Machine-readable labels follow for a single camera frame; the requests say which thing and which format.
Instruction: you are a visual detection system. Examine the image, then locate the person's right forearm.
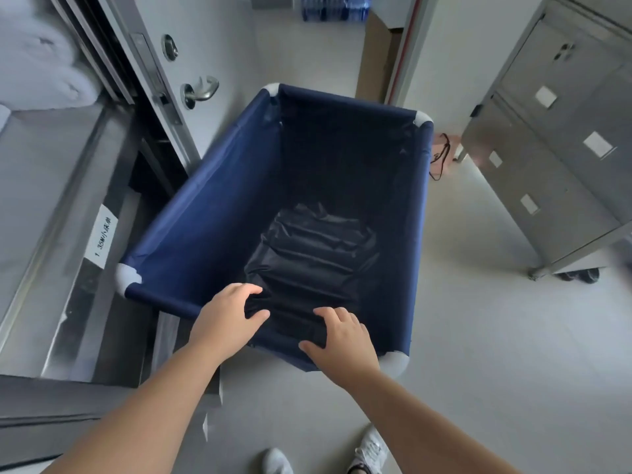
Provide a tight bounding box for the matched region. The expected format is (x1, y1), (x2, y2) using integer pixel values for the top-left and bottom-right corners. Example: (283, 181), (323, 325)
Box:
(341, 367), (524, 474)

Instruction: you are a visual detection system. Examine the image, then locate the brown cardboard box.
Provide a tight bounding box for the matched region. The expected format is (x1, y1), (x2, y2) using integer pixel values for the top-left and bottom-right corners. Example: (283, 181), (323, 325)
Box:
(355, 12), (403, 104)

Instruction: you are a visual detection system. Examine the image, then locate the stainless steel shelf cabinet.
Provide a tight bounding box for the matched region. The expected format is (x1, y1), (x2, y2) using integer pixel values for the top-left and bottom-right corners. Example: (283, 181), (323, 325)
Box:
(0, 0), (223, 469)

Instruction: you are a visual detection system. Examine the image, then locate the blue fabric laundry cart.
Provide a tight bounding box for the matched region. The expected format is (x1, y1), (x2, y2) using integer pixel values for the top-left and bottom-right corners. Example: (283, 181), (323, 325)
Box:
(115, 83), (435, 378)

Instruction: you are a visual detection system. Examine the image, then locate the person's left hand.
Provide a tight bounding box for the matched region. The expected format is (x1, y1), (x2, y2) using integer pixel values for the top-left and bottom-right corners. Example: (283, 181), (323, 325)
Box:
(189, 282), (271, 364)

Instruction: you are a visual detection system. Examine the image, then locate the white door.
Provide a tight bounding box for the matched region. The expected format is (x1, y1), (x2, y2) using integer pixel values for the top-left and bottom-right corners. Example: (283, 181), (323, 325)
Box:
(96, 0), (282, 166)

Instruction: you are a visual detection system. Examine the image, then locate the door frame with red stripe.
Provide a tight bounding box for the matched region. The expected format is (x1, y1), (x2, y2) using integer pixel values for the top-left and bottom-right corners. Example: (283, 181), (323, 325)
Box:
(385, 0), (441, 110)

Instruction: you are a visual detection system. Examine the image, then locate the person's left forearm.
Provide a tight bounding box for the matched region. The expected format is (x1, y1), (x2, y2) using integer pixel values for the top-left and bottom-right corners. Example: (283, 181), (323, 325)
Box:
(42, 338), (225, 474)

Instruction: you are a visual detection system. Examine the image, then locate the silver door lever handle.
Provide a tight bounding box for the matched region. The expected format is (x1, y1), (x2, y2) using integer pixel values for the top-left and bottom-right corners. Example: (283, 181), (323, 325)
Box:
(179, 75), (220, 110)

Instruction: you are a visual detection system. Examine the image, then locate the black cord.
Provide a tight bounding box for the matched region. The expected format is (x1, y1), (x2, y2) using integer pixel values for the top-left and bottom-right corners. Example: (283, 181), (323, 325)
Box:
(428, 133), (453, 182)

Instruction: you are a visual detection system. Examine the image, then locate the person's white shoe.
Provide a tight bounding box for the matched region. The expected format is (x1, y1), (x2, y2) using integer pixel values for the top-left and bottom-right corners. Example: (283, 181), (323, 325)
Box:
(347, 424), (391, 474)
(262, 448), (295, 474)

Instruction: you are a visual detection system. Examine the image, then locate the grey metal drawer cabinet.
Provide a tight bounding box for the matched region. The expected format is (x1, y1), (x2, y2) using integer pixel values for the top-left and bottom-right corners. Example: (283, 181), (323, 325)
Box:
(460, 0), (632, 283)

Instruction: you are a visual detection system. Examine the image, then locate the white paper shelf label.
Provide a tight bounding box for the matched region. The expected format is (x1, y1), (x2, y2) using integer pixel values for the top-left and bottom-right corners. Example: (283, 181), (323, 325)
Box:
(83, 204), (119, 268)

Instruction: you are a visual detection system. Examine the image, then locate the white folded linen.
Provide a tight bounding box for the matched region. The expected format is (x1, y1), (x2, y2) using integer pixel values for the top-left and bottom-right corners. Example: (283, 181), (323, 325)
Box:
(0, 0), (102, 112)

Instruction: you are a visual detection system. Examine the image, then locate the person's white left shoe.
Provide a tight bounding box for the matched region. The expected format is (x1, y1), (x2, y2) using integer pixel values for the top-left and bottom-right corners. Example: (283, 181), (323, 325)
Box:
(262, 448), (295, 474)

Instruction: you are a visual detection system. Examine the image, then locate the person's white right shoe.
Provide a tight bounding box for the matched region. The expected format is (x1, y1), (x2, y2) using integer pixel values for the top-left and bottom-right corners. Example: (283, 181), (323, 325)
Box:
(347, 424), (391, 474)

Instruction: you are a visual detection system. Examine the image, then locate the pack of water bottles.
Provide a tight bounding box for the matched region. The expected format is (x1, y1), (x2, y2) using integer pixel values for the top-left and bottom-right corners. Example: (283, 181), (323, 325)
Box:
(300, 0), (371, 23)

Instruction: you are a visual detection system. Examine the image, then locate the person's right hand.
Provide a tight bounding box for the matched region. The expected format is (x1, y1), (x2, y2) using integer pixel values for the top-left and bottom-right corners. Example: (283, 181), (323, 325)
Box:
(299, 307), (382, 390)

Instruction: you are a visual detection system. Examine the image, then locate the black plastic bag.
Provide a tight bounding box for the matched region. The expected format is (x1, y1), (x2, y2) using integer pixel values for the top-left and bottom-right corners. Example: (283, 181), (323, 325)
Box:
(243, 202), (381, 351)

